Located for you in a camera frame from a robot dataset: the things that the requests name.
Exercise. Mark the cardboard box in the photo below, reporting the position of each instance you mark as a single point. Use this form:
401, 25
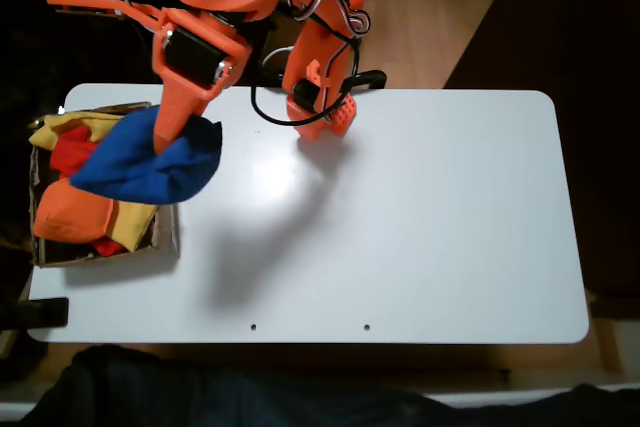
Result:
169, 237

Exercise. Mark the long yellow bean bag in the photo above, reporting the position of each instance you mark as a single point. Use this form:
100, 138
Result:
45, 137

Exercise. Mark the black clamp on table edge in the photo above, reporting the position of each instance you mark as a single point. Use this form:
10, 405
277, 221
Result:
45, 312

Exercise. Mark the bright red bean bag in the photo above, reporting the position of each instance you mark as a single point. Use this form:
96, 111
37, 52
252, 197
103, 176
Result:
67, 157

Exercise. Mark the blue bean bag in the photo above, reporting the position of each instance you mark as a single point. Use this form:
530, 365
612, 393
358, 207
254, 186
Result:
130, 172

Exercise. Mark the square yellow bean bag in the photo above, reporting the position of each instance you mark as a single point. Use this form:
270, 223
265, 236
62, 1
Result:
132, 227

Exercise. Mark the orange camera mount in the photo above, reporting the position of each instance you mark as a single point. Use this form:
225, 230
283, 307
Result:
100, 2

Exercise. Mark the person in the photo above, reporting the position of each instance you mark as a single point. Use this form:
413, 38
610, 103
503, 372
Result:
250, 397

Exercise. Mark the large orange bean bag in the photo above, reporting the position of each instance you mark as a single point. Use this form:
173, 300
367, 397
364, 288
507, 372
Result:
65, 217

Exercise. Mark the black base clamp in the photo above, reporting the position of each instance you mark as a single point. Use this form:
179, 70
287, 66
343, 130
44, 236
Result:
372, 78

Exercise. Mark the small red bean bag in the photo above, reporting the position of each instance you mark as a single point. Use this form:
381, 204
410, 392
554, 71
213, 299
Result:
107, 247

